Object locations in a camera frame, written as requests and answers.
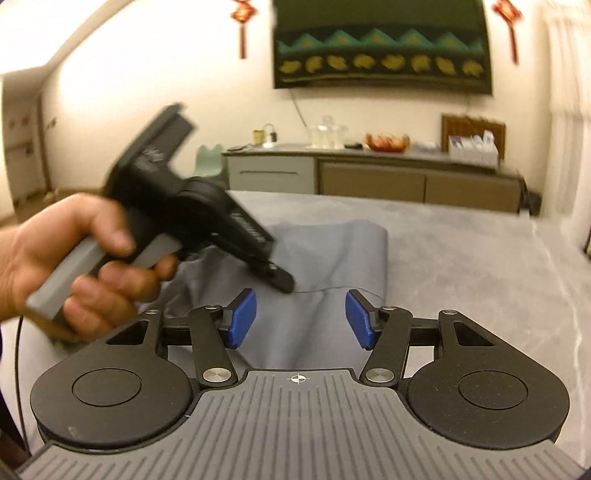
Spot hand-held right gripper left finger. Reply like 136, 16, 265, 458
106, 288, 258, 387

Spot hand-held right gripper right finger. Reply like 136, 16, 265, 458
345, 288, 497, 387

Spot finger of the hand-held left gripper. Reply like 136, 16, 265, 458
252, 256, 296, 294

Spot grey pants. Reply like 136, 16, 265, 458
159, 222, 389, 370

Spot person's left hand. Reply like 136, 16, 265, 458
0, 193, 181, 343

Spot green plastic chair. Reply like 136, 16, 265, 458
194, 144, 228, 178

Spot grey and brown sideboard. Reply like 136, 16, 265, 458
222, 143, 527, 214

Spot clear glassware set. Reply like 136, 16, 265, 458
307, 115, 347, 149

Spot white door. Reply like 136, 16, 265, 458
2, 90, 47, 206

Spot red fruit bowl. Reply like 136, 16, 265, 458
365, 133, 411, 153

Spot white storage box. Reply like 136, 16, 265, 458
448, 131, 500, 168

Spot red hanging ornament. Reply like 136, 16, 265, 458
231, 0, 254, 60
493, 0, 525, 65

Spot black bag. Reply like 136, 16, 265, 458
519, 189, 542, 215

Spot white tower air conditioner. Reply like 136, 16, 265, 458
549, 113, 591, 220

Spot white lace cover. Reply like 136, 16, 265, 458
545, 0, 591, 116

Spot grey wall cable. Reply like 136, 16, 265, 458
288, 90, 308, 127

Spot brown wooden frame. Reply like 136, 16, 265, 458
441, 114, 506, 160

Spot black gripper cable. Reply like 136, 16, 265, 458
13, 316, 42, 462

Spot dark patterned wall hanging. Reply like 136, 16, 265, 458
271, 0, 494, 96

